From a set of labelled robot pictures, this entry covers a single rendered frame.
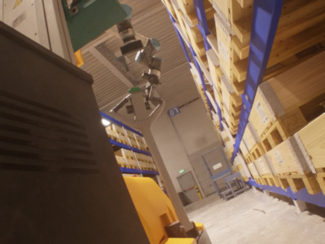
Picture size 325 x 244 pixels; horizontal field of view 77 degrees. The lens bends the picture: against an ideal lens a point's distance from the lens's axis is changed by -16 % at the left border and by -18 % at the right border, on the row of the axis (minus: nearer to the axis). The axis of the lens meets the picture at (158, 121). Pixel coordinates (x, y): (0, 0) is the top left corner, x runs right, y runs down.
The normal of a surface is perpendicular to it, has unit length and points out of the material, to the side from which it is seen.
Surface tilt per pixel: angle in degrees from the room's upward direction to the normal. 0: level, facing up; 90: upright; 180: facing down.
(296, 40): 90
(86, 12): 180
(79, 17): 180
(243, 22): 90
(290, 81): 90
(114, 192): 90
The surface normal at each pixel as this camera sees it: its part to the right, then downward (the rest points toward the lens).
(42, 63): 0.86, -0.46
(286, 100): -0.28, -0.22
